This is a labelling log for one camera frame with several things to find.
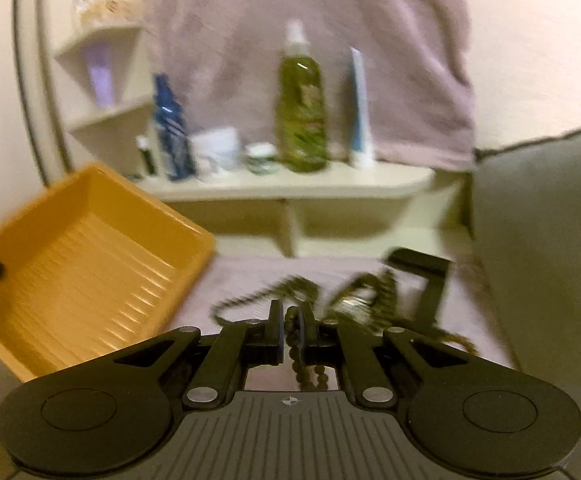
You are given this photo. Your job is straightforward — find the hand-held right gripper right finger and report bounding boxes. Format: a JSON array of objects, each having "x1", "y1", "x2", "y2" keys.
[{"x1": 297, "y1": 304, "x2": 471, "y2": 406}]

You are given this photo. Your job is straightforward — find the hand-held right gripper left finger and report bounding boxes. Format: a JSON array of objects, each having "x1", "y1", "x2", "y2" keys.
[{"x1": 113, "y1": 300, "x2": 286, "y2": 408}]

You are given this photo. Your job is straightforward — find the dark bead bracelet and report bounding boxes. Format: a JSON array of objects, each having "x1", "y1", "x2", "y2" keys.
[{"x1": 212, "y1": 274, "x2": 333, "y2": 392}]

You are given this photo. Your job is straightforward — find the long dark bead necklace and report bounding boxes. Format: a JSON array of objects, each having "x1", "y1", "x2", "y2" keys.
[{"x1": 320, "y1": 267, "x2": 477, "y2": 356}]

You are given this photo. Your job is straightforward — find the orange plastic tray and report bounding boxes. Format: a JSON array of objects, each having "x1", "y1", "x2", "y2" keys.
[{"x1": 0, "y1": 162, "x2": 216, "y2": 383}]

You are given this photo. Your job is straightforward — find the black strap wristwatch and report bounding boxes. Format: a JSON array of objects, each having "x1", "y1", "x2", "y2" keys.
[{"x1": 327, "y1": 246, "x2": 453, "y2": 333}]

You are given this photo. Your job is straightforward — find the white wooden shelf unit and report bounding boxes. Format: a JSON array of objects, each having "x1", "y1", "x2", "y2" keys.
[{"x1": 53, "y1": 22, "x2": 473, "y2": 258}]

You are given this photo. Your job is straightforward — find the small white cream jar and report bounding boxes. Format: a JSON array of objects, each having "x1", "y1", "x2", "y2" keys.
[{"x1": 244, "y1": 142, "x2": 278, "y2": 176}]

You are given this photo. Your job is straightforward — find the black white lip balm stick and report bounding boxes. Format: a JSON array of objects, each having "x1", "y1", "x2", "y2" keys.
[{"x1": 137, "y1": 135, "x2": 157, "y2": 178}]

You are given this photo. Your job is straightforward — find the large white cream jar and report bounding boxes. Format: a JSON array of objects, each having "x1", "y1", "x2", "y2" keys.
[{"x1": 190, "y1": 126, "x2": 244, "y2": 181}]

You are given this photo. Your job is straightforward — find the white curved panel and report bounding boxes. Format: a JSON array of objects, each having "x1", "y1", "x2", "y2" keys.
[{"x1": 13, "y1": 0, "x2": 68, "y2": 188}]

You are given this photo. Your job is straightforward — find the purple tube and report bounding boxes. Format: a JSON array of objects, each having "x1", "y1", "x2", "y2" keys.
[{"x1": 86, "y1": 45, "x2": 117, "y2": 108}]

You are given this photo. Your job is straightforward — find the green spray bottle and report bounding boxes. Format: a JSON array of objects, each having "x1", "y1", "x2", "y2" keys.
[{"x1": 276, "y1": 19, "x2": 331, "y2": 173}]

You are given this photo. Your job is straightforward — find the blue spray bottle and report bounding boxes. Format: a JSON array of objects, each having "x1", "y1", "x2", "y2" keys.
[{"x1": 151, "y1": 72, "x2": 196, "y2": 182}]

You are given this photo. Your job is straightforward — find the blue white tube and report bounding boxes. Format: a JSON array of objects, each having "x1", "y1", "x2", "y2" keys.
[{"x1": 346, "y1": 46, "x2": 377, "y2": 170}]

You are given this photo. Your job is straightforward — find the grey cushion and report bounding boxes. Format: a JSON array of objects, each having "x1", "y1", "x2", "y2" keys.
[{"x1": 473, "y1": 120, "x2": 581, "y2": 411}]

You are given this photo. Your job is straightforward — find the pale small bottle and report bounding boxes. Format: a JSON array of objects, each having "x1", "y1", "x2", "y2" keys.
[{"x1": 72, "y1": 0, "x2": 94, "y2": 28}]

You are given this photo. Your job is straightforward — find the mauve hanging towel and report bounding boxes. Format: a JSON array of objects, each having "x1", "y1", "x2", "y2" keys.
[{"x1": 138, "y1": 0, "x2": 476, "y2": 171}]

